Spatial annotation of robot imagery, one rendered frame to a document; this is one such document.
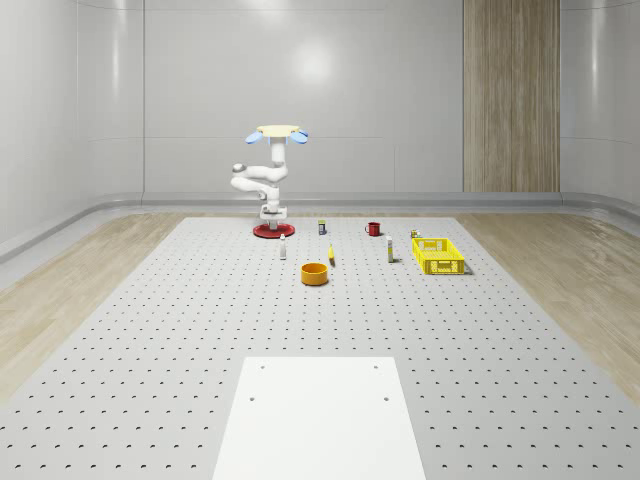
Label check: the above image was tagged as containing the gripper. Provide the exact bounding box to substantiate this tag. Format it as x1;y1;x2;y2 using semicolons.
257;205;290;232

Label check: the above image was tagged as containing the red plate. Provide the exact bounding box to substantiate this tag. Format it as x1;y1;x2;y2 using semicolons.
252;222;297;240

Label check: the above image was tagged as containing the yellow bowl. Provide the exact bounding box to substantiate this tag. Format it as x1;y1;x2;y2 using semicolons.
299;262;330;288

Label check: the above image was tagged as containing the yellow basket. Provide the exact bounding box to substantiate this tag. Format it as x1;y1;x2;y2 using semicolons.
410;237;467;276

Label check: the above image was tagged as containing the white board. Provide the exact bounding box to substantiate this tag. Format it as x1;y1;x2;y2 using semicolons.
211;356;428;480

